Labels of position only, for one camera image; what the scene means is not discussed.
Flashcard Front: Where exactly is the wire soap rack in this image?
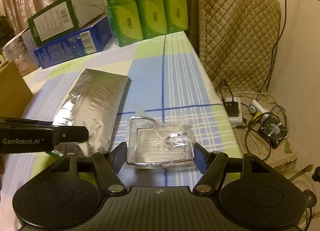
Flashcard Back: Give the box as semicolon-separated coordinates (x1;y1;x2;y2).
126;114;195;169

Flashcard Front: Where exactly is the silver foil bag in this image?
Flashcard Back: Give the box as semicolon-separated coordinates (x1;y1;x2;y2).
53;69;129;157

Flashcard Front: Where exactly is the brown cardboard box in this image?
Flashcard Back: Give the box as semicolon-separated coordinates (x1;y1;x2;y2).
0;62;33;118

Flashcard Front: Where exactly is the white power strip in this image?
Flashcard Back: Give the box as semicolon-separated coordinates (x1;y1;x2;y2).
223;97;243;127

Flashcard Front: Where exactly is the black cooling fan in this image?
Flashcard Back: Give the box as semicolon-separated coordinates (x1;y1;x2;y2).
258;115;289;149

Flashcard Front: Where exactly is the white round plug adapter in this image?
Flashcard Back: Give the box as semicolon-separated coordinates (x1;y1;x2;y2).
248;100;268;120

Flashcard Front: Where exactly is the white printed box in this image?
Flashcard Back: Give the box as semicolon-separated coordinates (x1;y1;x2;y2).
3;28;40;76

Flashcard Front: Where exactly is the checked bed sheet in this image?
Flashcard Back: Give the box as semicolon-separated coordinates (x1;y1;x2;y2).
0;30;243;231

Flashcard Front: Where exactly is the black folding cart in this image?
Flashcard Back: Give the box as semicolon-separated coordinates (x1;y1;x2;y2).
0;15;15;48

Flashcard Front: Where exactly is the blue product box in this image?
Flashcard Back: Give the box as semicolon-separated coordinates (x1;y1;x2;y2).
34;15;112;69

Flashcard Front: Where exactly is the green product box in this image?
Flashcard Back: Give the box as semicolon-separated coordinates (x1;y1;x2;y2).
27;0;105;47

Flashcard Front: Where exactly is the chair with quilted cover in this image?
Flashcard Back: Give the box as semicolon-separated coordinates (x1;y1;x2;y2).
189;0;280;92

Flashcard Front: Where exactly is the green tissue pack bundle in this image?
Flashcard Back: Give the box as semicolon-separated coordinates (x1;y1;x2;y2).
104;0;189;47

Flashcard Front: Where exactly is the glass kettle black handle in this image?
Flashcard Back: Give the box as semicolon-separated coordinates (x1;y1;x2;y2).
284;165;319;230

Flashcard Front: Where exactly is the black power cable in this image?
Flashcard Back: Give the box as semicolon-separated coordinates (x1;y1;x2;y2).
260;0;301;93

